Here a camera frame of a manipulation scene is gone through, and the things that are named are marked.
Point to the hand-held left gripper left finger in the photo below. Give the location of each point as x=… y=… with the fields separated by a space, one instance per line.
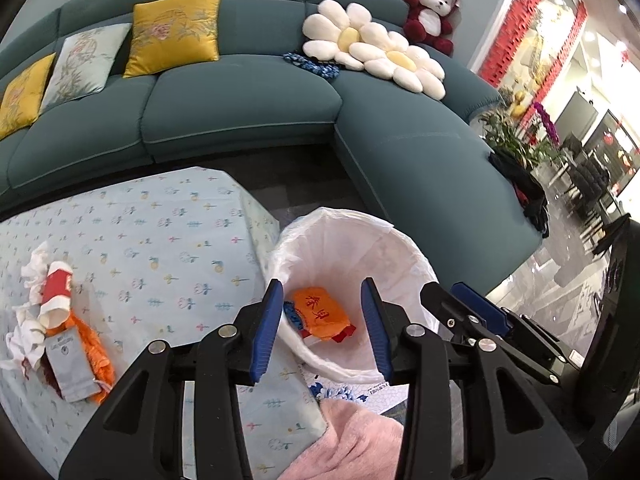
x=265 y=332

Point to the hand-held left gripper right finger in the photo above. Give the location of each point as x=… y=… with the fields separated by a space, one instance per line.
x=374 y=322

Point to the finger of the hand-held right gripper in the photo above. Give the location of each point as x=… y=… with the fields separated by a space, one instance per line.
x=442 y=305
x=480 y=307

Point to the white lined trash bin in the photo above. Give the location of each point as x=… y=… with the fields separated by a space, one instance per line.
x=350 y=250

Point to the orange mesh bag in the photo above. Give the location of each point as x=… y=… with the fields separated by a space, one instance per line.
x=95 y=355

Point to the grey packet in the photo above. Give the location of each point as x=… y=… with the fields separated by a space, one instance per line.
x=72 y=367

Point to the red and white paper cup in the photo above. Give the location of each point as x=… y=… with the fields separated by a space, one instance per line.
x=56 y=292

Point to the dark red wrapper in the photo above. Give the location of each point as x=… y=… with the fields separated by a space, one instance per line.
x=50 y=372

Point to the small red wrapper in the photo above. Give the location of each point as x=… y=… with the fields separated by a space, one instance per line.
x=345 y=332

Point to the blue snack packet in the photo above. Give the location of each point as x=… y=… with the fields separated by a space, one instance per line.
x=292 y=317

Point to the orange snack packet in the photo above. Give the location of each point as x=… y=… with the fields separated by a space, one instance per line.
x=320 y=315

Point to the blue and white printed sheet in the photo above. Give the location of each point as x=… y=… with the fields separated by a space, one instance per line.
x=360 y=397

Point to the pink towel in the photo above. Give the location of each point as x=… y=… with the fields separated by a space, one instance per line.
x=350 y=445

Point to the dark clothing pile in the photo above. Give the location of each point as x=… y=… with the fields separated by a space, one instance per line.
x=520 y=185

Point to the floral pale blue tablecloth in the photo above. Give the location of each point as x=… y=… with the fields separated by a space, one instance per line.
x=150 y=240

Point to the dark dining chairs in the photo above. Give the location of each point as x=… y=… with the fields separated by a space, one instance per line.
x=592 y=175

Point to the green potted plants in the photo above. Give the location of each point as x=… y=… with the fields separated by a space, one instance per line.
x=505 y=135

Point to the purple orchid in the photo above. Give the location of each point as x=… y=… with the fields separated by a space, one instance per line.
x=546 y=120

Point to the teal fabric sofa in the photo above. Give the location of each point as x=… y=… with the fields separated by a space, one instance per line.
x=240 y=110

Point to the white flower cushion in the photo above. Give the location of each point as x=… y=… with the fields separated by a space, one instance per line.
x=402 y=62
x=327 y=27

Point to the red hanging paper decoration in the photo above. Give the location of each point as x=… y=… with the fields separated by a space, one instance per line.
x=562 y=55
x=510 y=25

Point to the red plush bear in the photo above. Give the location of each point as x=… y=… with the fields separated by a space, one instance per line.
x=430 y=22

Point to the large yellow embroidered cushion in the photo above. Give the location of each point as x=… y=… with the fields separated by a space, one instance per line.
x=172 y=35

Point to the pale blue embroidered cushion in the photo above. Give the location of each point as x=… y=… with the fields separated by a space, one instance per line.
x=82 y=67

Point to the small yellow embroidered cushion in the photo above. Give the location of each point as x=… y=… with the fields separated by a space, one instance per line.
x=22 y=97

